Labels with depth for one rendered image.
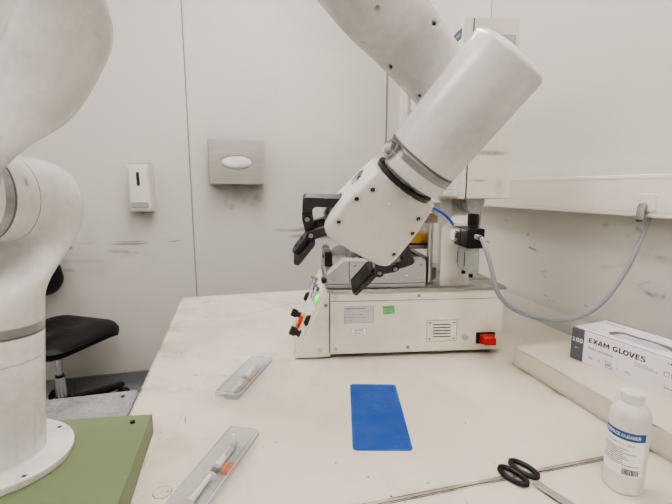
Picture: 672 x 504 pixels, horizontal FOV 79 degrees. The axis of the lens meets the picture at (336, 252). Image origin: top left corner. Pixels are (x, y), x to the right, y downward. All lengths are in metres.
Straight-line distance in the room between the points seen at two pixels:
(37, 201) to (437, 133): 0.51
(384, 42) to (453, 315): 0.75
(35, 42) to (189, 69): 2.03
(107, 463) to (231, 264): 1.94
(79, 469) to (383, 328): 0.68
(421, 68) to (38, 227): 0.55
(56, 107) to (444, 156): 0.45
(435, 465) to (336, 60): 2.35
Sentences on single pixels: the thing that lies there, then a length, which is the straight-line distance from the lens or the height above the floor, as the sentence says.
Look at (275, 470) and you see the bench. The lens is 0.71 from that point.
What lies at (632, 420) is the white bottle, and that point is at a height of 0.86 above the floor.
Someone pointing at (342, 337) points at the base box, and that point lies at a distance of 1.05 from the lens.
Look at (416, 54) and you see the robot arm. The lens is 0.54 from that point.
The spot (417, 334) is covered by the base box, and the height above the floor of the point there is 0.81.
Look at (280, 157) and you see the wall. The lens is 2.54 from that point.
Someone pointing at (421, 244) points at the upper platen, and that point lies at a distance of 1.10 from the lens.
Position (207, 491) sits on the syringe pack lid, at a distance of 0.66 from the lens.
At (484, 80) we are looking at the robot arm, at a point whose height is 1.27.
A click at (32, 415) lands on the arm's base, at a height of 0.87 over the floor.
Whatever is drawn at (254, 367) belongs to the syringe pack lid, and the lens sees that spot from 0.98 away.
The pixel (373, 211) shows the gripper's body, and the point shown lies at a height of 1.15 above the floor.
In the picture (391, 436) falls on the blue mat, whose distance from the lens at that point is 0.78.
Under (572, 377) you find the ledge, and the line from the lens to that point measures 1.00.
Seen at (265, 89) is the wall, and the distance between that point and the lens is 2.59.
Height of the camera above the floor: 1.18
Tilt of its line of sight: 9 degrees down
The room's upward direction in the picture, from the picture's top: straight up
